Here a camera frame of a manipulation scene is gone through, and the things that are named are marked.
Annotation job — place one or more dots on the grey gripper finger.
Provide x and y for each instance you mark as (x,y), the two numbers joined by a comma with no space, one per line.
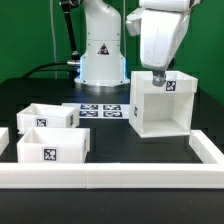
(159,78)

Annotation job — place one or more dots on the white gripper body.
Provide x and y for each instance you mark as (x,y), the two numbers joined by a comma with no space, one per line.
(164,24)

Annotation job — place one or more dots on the white drawer cabinet frame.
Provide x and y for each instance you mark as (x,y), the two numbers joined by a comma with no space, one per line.
(161,111)

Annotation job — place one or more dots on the white drawer box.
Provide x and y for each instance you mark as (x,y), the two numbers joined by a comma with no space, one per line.
(54,145)
(44,115)

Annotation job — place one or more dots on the white front drawer box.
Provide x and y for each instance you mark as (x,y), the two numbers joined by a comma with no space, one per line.
(54,145)

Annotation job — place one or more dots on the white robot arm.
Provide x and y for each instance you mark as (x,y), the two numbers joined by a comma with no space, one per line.
(102,64)

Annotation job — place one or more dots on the white marker sheet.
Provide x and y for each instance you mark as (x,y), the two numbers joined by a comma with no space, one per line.
(101,111)

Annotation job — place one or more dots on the white U-shaped border fence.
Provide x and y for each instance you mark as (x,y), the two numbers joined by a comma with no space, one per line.
(209,173)

